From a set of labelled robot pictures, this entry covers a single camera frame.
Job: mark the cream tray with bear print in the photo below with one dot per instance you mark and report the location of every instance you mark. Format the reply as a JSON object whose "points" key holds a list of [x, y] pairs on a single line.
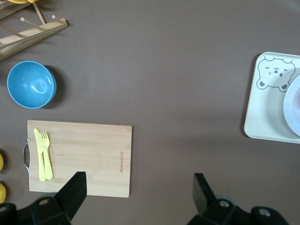
{"points": [[264, 112]]}

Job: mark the wooden cutting board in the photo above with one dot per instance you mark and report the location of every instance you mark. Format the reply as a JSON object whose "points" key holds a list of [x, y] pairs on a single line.
{"points": [[93, 152]]}

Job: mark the pale lavender round plate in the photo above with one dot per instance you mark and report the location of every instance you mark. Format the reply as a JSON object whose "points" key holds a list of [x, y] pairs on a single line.
{"points": [[293, 117]]}

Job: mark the yellow lemon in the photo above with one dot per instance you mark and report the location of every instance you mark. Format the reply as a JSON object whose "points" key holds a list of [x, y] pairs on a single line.
{"points": [[2, 193], [1, 161]]}

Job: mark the blue bowl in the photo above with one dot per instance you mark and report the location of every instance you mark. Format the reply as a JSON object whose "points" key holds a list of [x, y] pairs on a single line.
{"points": [[30, 84]]}

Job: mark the wooden peg rack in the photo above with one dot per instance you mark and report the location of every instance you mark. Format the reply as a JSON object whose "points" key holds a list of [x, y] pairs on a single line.
{"points": [[35, 32]]}

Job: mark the yellow plastic fork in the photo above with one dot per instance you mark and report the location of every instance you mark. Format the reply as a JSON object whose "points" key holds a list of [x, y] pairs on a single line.
{"points": [[48, 164]]}

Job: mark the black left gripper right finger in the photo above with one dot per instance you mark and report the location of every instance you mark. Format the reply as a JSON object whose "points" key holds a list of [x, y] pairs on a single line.
{"points": [[201, 194]]}

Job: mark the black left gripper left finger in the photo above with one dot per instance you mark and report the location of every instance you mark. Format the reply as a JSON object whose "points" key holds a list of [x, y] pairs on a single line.
{"points": [[75, 189]]}

